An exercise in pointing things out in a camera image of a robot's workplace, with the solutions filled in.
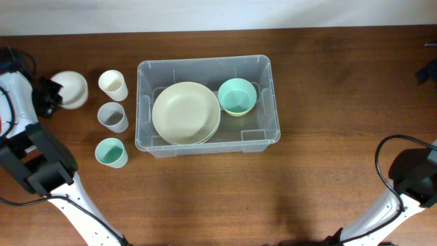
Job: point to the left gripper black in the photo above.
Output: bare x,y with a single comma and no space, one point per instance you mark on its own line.
44,108

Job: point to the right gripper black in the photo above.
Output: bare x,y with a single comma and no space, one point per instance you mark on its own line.
429,71

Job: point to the white small bowl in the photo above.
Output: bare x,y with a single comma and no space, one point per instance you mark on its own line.
74,89

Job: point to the cream white cup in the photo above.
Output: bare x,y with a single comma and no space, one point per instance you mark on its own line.
113,84

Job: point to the grey translucent cup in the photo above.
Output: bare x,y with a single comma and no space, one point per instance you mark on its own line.
112,116

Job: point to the mint green cup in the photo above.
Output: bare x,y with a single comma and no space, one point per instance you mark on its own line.
111,152

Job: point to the cream plate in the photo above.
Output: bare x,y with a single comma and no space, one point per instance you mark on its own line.
199,142
186,112

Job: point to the yellow bowl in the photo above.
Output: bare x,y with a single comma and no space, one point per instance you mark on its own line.
238,110

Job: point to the mint green bowl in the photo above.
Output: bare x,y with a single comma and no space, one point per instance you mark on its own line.
237,92

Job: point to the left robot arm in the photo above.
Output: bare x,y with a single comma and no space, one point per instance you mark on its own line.
40,163

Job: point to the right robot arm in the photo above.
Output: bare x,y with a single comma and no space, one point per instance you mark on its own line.
409,190

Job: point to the clear plastic storage container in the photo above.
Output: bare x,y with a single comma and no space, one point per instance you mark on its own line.
253,132

